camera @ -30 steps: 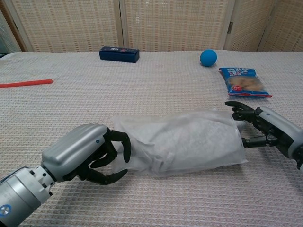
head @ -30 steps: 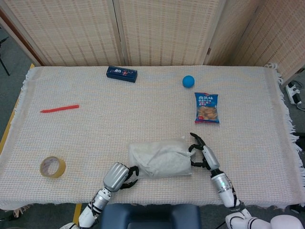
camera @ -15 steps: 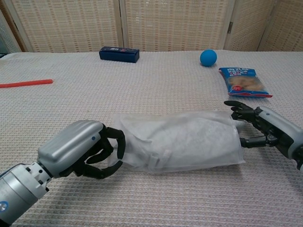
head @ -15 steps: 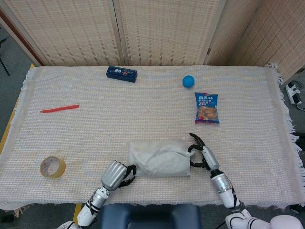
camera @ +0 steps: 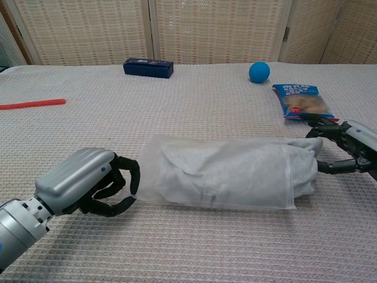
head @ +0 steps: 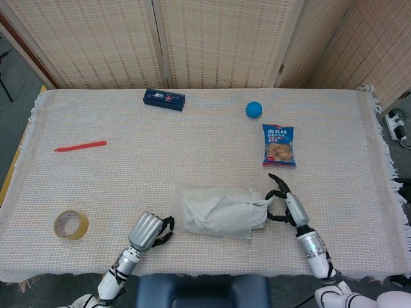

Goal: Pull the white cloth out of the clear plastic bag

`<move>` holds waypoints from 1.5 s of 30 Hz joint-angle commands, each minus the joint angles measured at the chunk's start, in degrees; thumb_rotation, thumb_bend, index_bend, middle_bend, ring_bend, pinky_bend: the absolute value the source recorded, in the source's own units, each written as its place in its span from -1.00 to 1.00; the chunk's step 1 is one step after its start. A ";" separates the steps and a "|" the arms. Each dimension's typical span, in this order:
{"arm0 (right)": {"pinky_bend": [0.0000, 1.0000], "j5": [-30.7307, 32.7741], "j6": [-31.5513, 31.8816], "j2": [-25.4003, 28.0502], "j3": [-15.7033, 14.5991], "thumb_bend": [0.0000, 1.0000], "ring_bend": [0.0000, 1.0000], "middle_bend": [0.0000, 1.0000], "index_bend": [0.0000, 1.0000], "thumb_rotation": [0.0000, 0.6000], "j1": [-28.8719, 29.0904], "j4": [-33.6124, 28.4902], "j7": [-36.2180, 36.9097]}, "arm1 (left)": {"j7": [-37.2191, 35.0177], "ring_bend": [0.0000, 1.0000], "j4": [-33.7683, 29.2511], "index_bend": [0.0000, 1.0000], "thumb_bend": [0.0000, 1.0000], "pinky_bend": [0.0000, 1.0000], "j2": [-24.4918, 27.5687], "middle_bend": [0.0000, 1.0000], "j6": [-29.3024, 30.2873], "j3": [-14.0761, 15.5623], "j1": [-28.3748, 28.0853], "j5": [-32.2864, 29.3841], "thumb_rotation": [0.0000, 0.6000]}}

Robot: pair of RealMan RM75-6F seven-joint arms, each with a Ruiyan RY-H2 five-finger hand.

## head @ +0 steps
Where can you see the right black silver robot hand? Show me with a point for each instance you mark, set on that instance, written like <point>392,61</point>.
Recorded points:
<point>297,210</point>

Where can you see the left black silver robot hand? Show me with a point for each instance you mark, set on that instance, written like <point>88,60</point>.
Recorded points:
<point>146,231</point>

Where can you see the white plastic bag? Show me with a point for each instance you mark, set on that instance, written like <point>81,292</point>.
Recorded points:
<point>199,224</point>

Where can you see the light grey clothes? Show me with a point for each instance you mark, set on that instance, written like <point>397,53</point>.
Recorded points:
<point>224,208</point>

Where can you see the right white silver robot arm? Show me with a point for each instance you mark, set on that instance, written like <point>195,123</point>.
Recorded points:
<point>316,251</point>

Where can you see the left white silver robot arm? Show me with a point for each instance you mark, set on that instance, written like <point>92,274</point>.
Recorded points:
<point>112,279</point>

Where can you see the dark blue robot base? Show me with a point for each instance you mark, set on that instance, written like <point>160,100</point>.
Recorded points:
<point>154,292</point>

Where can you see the blue snack bag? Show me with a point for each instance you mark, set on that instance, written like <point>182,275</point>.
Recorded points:
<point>278,146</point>

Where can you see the yellow adhesive tape roll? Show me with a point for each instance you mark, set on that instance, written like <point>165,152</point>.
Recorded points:
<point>84,226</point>

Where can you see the white woven fringed tablecloth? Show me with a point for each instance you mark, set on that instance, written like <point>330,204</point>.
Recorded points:
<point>192,154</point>

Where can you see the red pen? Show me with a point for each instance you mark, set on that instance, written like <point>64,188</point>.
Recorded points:
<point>80,146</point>

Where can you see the blue ball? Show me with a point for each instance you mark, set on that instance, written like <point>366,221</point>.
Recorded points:
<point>254,109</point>

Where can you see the white power strip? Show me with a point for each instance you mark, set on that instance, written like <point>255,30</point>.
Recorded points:
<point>393,123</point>

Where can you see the dark blue rectangular box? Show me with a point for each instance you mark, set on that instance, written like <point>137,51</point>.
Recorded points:
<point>164,99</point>

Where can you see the woven folding screen panel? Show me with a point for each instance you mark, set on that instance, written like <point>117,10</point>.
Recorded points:
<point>379,48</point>
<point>224,41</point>
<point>96,41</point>
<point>308,51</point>

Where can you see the black tripod stand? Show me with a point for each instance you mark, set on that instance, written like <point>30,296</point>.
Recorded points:
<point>6,90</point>

